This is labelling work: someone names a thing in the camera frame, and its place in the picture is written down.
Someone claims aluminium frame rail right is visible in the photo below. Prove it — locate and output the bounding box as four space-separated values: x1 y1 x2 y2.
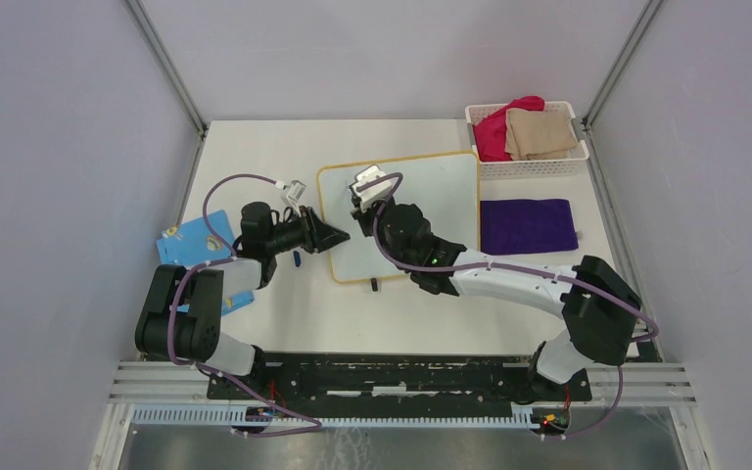
580 0 666 339

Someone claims red cloth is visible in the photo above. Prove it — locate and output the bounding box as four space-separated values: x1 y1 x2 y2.
474 96 545 163

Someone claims yellow framed whiteboard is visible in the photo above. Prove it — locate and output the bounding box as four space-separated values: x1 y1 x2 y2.
316 151 481 284

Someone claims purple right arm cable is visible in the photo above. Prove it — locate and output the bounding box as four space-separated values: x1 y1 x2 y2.
354 171 660 441

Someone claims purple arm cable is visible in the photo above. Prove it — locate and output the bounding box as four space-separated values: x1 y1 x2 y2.
354 171 660 441
165 173 323 439

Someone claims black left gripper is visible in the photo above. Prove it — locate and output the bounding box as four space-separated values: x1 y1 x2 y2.
265 206 350 255

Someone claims blue picture book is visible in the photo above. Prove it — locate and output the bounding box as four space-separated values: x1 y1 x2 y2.
156 217 255 316

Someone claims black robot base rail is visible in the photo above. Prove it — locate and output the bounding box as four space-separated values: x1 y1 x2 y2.
245 352 592 420

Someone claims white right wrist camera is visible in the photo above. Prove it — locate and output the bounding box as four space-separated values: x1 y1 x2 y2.
349 164 395 212

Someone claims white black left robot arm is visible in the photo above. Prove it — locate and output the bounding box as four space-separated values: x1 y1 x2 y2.
134 202 351 400

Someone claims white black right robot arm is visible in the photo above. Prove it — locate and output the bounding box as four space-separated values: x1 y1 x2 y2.
351 196 641 400

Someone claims aluminium frame rail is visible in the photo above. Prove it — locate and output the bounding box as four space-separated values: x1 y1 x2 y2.
580 0 666 339
122 0 209 139

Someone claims white perforated plastic basket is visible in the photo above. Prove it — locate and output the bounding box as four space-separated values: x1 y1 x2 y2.
464 101 590 180

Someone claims aluminium frame rail left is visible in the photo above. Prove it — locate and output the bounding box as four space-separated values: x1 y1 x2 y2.
122 0 209 139

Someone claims beige cloth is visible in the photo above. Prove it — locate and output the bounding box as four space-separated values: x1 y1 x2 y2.
504 108 579 161

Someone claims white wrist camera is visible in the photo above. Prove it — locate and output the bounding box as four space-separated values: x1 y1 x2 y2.
275 180 306 212
349 164 395 212

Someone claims purple towel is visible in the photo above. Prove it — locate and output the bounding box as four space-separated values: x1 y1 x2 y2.
480 199 579 256

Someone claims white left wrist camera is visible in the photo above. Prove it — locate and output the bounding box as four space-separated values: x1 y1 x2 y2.
275 180 306 212

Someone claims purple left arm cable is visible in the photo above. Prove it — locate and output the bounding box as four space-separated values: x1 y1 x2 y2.
165 173 323 439

